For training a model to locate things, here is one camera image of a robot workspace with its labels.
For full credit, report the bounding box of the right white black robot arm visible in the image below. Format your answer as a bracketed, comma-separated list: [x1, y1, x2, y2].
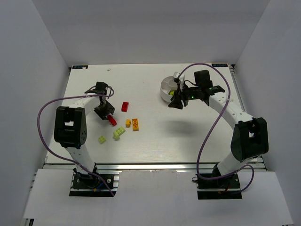
[168, 70, 269, 180]

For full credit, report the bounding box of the orange yellow lego brick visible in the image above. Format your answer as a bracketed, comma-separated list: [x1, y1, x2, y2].
[132, 118, 139, 131]

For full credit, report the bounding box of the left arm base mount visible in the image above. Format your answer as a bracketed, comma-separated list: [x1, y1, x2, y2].
[69, 174, 119, 197]

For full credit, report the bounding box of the right blue table label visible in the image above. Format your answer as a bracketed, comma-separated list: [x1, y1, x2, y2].
[211, 63, 228, 67]

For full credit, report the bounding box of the small pale green lego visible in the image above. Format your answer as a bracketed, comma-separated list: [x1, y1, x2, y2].
[98, 136, 106, 144]

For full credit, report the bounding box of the small orange lego brick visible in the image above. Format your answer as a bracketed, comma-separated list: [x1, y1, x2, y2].
[126, 119, 131, 128]

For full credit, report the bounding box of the aluminium front rail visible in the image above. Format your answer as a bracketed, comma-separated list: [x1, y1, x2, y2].
[43, 162, 266, 170]

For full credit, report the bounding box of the pale green lego brick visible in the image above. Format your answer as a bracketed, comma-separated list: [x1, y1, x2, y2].
[113, 127, 126, 140]

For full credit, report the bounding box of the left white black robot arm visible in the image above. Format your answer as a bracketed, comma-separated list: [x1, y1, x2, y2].
[54, 82, 115, 188]

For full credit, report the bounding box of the small red lego piece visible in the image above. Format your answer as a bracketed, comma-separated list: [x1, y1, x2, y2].
[107, 115, 117, 126]

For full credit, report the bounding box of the left blue table label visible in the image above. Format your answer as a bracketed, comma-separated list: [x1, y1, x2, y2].
[72, 65, 88, 70]

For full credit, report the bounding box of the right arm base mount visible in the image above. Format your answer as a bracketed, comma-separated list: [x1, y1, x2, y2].
[192, 174, 242, 200]

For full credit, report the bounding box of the white round divided container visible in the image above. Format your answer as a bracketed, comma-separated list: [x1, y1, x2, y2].
[160, 76, 178, 103]

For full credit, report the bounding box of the red lego brick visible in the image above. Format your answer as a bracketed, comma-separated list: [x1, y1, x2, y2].
[121, 102, 129, 112]

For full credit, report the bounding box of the blue table label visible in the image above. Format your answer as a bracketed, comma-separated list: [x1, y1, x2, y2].
[72, 65, 88, 70]
[211, 63, 228, 67]

